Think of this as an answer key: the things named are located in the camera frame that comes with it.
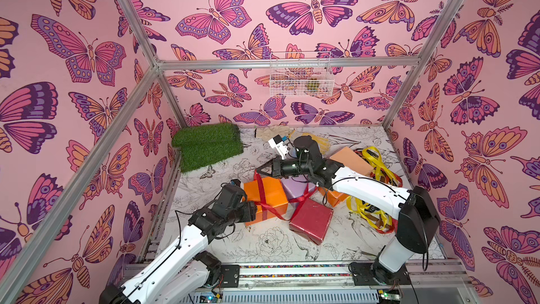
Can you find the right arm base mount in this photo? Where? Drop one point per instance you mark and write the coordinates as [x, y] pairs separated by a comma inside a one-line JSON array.
[[373, 274]]

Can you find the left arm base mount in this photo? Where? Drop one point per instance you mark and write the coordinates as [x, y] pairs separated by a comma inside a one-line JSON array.
[[219, 275]]

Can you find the orange gift box front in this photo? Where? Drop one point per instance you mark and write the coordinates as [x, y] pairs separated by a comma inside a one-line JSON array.
[[333, 197]]

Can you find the white wire basket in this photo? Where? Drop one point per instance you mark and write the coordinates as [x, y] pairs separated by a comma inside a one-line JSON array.
[[301, 78]]

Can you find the white work glove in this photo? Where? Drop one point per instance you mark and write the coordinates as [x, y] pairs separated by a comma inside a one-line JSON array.
[[267, 133]]

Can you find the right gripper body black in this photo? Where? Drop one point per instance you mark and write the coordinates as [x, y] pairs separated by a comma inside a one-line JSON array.
[[278, 167]]

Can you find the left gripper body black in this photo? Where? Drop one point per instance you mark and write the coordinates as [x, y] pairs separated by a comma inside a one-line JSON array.
[[243, 213]]

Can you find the yellow ribbon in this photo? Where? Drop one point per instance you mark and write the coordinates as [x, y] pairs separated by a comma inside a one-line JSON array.
[[381, 195], [377, 219]]

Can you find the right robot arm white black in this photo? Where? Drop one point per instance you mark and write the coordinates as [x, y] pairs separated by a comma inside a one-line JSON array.
[[412, 209]]

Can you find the purple gift box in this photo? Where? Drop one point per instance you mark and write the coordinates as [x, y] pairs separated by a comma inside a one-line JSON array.
[[297, 189]]

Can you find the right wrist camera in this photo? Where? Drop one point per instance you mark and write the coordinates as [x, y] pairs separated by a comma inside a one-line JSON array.
[[280, 145]]

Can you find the large orange gift box back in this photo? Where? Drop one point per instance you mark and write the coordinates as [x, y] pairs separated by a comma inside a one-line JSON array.
[[269, 197]]

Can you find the dark red gift box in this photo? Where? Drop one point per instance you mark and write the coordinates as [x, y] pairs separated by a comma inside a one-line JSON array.
[[311, 220]]

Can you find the peach gift box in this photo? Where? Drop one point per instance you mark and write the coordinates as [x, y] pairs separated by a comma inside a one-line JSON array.
[[350, 159]]

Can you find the green artificial grass mat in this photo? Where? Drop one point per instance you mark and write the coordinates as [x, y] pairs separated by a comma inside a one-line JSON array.
[[206, 145]]

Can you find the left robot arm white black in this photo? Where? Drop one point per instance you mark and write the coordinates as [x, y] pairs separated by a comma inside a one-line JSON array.
[[186, 265]]

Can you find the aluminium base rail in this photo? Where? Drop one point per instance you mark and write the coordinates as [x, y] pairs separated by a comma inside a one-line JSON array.
[[444, 282]]

